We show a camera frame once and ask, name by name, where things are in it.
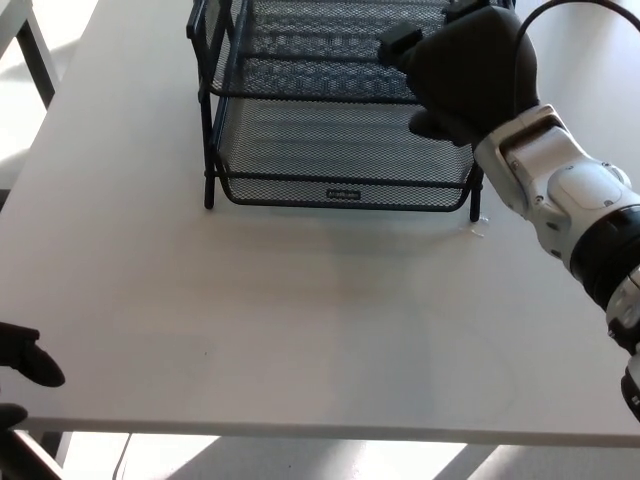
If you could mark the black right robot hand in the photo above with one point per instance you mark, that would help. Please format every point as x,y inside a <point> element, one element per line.
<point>475,75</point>

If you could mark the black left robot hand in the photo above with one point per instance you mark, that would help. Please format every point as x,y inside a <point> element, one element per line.
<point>30,357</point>

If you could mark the large black mesh drawer tray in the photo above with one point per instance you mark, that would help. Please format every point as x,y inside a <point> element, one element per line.
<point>310,80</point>

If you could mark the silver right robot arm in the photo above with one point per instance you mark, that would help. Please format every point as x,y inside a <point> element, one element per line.
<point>575,200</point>

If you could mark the dark brown desk leg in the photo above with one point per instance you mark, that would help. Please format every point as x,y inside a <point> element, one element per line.
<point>30,457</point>

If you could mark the clear tape piece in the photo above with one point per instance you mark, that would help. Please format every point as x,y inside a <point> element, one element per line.
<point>476,229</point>

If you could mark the small black mesh tray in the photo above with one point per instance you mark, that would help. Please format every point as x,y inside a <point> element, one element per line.
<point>325,25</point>

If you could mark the black mesh tray with label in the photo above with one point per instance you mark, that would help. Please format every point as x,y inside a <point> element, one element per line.
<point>343,194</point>

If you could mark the white side table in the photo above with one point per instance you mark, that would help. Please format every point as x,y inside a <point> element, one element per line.
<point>37,65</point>

